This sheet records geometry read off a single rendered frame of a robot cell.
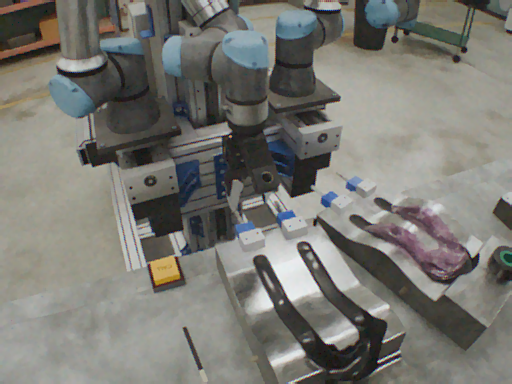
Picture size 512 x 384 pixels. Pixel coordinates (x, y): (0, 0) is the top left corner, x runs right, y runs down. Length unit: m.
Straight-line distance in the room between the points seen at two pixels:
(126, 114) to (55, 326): 0.55
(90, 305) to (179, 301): 0.22
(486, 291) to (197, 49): 0.77
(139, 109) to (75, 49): 0.26
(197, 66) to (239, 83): 0.08
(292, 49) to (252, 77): 0.49
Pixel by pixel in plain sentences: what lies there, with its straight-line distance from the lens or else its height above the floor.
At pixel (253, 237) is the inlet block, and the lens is 0.86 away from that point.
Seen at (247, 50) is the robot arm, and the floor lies 1.35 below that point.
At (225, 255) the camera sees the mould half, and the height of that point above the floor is 0.89.
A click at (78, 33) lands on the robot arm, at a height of 1.35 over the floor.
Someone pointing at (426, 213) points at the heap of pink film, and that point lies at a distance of 1.01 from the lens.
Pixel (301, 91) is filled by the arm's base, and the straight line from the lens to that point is 1.14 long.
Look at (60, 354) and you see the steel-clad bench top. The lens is 0.92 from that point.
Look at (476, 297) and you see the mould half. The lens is 0.90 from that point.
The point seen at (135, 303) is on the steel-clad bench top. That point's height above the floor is 0.80.
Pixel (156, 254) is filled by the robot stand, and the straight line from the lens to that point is 1.79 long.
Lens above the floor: 1.56
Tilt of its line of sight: 41 degrees down
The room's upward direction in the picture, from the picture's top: straight up
